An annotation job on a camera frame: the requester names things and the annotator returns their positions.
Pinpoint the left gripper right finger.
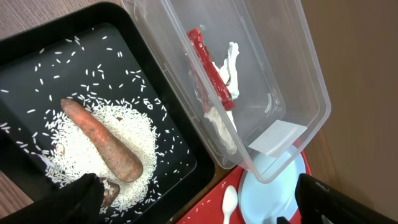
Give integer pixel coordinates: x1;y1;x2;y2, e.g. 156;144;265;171
295;174;397;224

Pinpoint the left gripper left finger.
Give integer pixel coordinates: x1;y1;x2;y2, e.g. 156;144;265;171
1;173;104;224

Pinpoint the brown food scrap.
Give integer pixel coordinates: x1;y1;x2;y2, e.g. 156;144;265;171
99;177;120;207

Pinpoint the cooked white rice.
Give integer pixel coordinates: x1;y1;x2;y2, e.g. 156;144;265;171
0;34;191;223

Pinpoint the large light blue plate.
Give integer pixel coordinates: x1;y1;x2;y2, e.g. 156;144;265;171
238;155;306;223

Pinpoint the orange carrot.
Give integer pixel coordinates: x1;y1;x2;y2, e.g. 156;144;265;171
60;99;144;183

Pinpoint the red snack wrapper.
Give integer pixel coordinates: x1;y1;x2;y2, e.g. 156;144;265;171
187;28;235;111

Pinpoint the black waste tray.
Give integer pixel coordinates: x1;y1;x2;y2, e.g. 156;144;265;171
1;2;215;223

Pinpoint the white plastic spoon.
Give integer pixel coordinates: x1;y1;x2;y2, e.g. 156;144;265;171
222;185;238;224

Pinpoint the red serving tray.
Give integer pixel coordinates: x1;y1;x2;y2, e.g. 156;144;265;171
177;152;311;224

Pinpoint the clear plastic bin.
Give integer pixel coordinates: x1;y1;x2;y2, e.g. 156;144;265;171
123;0;331;184

